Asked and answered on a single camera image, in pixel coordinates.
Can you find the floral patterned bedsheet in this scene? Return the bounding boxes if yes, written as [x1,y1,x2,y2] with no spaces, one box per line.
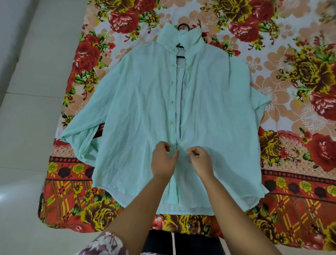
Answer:
[37,0,336,251]

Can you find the mint green button shirt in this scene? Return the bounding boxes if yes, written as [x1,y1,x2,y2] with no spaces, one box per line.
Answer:
[61,22,271,216]

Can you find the person's right hand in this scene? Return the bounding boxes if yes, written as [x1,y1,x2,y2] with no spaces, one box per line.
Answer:
[187,146,215,180]

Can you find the black trousers with drawstring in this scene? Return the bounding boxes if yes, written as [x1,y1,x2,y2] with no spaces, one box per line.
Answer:
[141,230,227,255]

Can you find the person's left forearm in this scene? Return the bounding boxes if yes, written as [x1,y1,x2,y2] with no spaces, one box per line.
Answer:
[104,175,172,255]

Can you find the person's right forearm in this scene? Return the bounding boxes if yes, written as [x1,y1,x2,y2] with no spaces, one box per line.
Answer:
[200,175,282,255]

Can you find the floral patterned sleeve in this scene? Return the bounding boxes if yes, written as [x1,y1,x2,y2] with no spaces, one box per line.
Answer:
[74,231,129,255]

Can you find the black clothes hanger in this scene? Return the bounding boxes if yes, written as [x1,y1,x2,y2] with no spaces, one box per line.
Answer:
[175,23,191,59]

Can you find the person's left hand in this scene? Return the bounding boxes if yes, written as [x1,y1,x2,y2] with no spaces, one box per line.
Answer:
[151,141,180,179]

